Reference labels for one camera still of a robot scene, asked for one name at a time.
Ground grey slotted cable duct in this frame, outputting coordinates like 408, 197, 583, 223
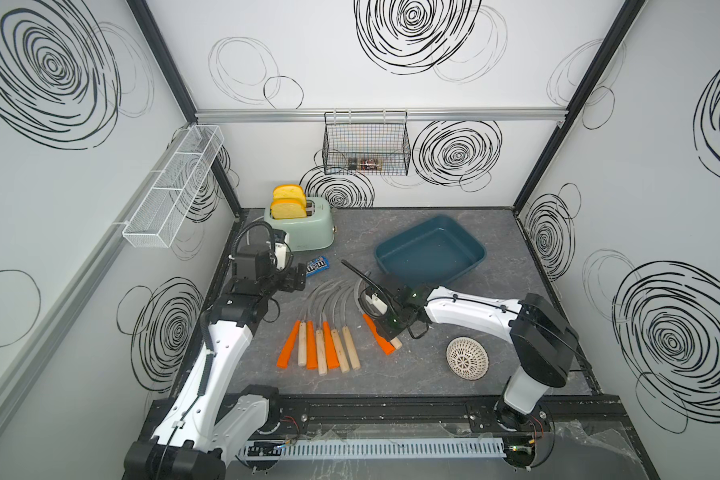
237, 438, 506, 462

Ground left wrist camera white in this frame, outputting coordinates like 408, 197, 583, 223
272, 240, 293, 271

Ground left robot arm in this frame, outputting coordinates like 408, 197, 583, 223
124, 220, 306, 479

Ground black wire wall basket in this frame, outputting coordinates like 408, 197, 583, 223
321, 110, 412, 176

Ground orange sickle far left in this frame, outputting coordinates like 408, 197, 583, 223
276, 320, 301, 369

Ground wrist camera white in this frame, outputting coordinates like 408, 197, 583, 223
364, 293, 388, 316
272, 240, 293, 271

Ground blue candy packet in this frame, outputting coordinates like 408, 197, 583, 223
306, 256, 330, 278

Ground mint green toaster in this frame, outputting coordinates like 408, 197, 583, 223
264, 197, 335, 252

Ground white round strainer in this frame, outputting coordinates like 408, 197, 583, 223
446, 337, 490, 381

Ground jar in wire basket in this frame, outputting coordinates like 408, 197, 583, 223
347, 157, 383, 172

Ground white wire wall shelf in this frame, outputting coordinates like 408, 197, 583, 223
122, 124, 224, 248

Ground teal plastic storage box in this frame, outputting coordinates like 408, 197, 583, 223
374, 215, 486, 286

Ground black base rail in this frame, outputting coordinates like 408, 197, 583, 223
254, 394, 626, 438

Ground toast slice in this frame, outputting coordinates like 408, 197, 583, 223
270, 198, 307, 220
272, 184, 307, 207

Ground rear toast slice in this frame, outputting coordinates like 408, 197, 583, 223
272, 184, 307, 207

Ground orange handled sickle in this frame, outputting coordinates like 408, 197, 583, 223
354, 280, 396, 355

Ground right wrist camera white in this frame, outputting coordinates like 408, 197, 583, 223
364, 293, 388, 316

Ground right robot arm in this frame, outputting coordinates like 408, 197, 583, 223
356, 284, 579, 431

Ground front toast slice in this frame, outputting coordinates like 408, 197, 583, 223
270, 198, 307, 220

